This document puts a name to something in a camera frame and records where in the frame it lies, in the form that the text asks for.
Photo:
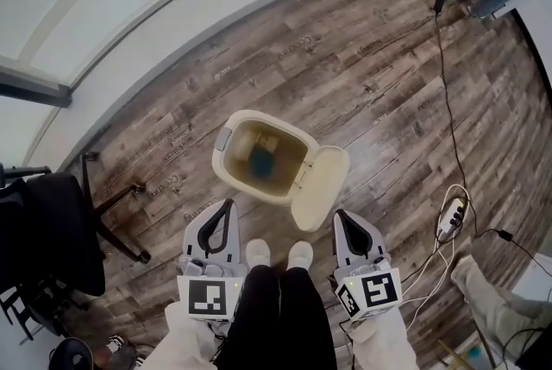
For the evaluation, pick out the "person's leg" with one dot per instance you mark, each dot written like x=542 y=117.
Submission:
x=306 y=316
x=254 y=316
x=496 y=303

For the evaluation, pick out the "person's right white shoe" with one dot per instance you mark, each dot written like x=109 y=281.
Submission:
x=300 y=256

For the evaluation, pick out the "person's left forearm white sleeve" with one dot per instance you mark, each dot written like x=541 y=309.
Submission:
x=181 y=342

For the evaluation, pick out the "striped shoe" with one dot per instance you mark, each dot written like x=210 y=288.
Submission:
x=115 y=344

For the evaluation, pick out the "person's left white shoe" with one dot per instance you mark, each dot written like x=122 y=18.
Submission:
x=258 y=254

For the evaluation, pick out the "black mesh office chair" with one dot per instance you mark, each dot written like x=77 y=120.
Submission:
x=52 y=230

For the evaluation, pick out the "person's white shoe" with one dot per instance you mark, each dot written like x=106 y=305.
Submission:
x=258 y=254
x=300 y=256

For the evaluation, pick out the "person's right forearm white sleeve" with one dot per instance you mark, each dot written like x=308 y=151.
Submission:
x=379 y=346

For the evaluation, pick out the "person's right leg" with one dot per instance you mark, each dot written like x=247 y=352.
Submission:
x=306 y=316

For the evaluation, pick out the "yellow wooden stool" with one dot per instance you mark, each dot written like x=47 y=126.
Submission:
x=453 y=355

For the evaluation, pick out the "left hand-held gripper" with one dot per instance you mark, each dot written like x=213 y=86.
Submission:
x=207 y=295

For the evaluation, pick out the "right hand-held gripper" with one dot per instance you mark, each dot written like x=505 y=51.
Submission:
x=375 y=290

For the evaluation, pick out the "beige plastic bin lid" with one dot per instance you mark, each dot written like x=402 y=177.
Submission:
x=319 y=187

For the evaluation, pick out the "blue object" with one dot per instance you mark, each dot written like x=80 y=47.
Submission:
x=261 y=162

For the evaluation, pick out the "person's left leg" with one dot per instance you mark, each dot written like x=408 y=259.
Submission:
x=254 y=316

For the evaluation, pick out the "cream lidded trash bin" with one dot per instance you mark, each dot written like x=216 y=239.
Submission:
x=224 y=170

